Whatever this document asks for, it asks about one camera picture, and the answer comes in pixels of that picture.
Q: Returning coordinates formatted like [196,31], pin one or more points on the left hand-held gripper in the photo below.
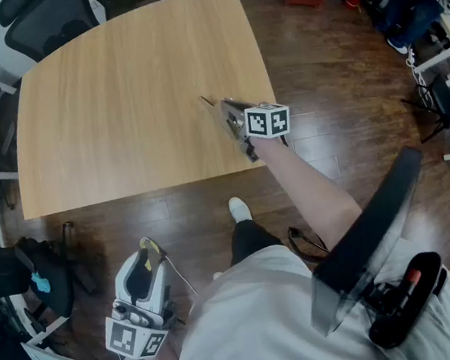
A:
[126,336]

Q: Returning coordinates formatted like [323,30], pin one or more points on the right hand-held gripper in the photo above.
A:
[267,121]

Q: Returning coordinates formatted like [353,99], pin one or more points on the person's right forearm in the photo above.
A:
[311,193]

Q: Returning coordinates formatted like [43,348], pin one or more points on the person's left white shoe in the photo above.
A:
[217,275]

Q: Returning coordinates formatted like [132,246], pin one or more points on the person's white shoe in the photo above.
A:
[217,275]
[239,209]

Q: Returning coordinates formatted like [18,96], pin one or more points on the person's right white shoe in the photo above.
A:
[239,209]

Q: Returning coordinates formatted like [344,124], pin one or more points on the blue tag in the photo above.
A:
[40,281]

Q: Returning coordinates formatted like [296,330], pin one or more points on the person's right leg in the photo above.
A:
[250,241]

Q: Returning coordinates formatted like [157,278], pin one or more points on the person's light grey shirt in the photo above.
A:
[257,324]

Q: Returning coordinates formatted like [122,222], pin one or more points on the black flat screen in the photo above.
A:
[370,231]

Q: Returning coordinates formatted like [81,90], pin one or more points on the white power strip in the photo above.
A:
[411,59]

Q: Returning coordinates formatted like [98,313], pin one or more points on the black mount with red button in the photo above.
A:
[408,303]

